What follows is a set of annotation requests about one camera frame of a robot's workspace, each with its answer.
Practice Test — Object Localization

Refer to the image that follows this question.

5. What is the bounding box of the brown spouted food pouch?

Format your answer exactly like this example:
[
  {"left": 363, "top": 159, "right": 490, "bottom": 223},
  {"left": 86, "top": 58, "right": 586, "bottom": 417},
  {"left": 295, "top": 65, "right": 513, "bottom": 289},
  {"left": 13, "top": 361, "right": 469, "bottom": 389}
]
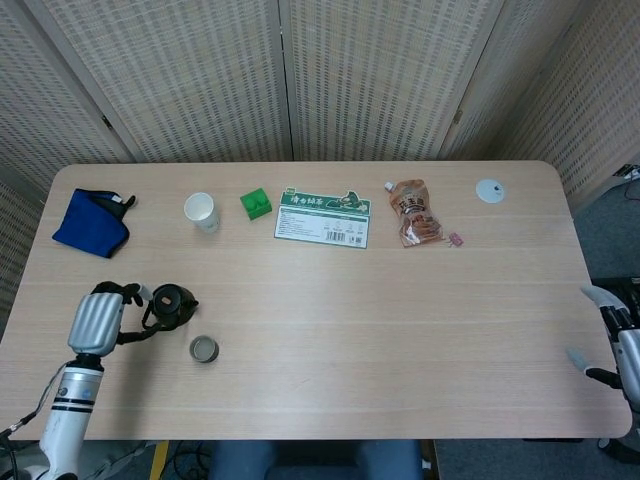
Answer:
[{"left": 383, "top": 179, "right": 445, "bottom": 249}]

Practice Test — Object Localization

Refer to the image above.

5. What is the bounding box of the small grey tea cup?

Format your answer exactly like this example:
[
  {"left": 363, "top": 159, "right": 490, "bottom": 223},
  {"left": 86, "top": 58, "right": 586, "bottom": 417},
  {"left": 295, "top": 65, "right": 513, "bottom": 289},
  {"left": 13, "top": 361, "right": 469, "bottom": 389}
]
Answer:
[{"left": 188, "top": 335, "right": 220, "bottom": 364}]

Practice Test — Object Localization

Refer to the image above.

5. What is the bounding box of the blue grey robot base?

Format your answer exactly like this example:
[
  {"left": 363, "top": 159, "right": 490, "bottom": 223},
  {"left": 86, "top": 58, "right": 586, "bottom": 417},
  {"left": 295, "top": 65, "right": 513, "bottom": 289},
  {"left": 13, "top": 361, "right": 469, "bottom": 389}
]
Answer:
[{"left": 207, "top": 439, "right": 424, "bottom": 480}]

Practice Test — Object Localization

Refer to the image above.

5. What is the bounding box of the green building block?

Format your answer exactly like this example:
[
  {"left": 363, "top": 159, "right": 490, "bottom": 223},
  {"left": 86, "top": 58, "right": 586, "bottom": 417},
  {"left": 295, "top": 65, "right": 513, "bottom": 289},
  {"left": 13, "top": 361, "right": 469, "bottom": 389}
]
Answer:
[{"left": 239, "top": 187, "right": 274, "bottom": 222}]

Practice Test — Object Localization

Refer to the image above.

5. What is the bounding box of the white round grommet cover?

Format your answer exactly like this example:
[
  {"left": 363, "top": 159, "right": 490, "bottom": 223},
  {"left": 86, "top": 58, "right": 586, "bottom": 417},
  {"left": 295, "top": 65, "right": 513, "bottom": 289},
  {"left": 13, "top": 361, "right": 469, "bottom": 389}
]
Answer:
[{"left": 475, "top": 178, "right": 507, "bottom": 205}]

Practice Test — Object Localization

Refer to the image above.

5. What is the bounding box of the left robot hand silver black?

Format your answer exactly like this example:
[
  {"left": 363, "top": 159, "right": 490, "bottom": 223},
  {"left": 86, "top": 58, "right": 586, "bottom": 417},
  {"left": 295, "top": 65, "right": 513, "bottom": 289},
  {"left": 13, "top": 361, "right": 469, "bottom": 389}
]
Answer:
[{"left": 67, "top": 281, "right": 164, "bottom": 358}]

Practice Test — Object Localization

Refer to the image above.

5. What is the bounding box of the black teapot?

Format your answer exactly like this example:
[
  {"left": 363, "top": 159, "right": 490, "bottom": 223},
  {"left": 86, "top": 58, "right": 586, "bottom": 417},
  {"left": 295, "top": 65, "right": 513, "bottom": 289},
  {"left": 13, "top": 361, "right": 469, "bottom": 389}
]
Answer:
[{"left": 141, "top": 283, "right": 200, "bottom": 332}]

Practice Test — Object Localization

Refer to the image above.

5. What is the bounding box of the white paper cup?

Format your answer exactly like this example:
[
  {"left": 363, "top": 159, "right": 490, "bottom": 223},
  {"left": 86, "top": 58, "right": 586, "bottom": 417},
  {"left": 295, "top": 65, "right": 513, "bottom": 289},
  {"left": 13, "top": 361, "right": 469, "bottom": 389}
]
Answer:
[{"left": 183, "top": 192, "right": 221, "bottom": 234}]

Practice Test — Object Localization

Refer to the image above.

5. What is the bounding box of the blue black cloth pouch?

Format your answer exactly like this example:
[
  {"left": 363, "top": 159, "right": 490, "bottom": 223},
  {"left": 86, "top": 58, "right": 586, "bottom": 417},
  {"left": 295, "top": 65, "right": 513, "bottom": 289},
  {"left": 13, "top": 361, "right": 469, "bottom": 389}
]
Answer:
[{"left": 51, "top": 187, "right": 139, "bottom": 260}]

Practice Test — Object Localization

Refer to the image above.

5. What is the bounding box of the green white tea card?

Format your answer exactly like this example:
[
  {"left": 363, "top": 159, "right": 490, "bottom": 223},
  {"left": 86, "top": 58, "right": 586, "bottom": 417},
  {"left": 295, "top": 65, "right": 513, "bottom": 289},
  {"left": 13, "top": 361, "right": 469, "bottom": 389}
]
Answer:
[{"left": 273, "top": 186, "right": 372, "bottom": 250}]

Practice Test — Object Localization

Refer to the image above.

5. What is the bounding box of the woven folding screen panel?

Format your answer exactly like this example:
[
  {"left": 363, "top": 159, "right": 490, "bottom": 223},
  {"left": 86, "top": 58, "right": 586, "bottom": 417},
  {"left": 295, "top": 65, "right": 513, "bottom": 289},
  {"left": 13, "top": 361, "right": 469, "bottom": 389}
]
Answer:
[
  {"left": 0, "top": 0, "right": 137, "bottom": 341},
  {"left": 23, "top": 0, "right": 294, "bottom": 164},
  {"left": 499, "top": 0, "right": 640, "bottom": 211},
  {"left": 439, "top": 0, "right": 601, "bottom": 162},
  {"left": 278, "top": 0, "right": 507, "bottom": 163}
]

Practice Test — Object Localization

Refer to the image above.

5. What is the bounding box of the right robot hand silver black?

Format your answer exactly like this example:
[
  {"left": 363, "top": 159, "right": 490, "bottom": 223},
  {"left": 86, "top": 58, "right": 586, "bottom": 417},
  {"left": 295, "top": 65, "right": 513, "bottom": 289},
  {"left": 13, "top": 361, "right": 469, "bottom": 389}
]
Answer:
[{"left": 565, "top": 284, "right": 640, "bottom": 402}]

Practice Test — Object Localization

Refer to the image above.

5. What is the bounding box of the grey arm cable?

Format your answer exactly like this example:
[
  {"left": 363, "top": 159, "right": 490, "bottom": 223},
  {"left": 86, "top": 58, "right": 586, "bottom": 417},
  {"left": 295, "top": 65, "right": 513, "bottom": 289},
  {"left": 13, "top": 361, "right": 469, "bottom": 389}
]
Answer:
[{"left": 0, "top": 363, "right": 69, "bottom": 444}]

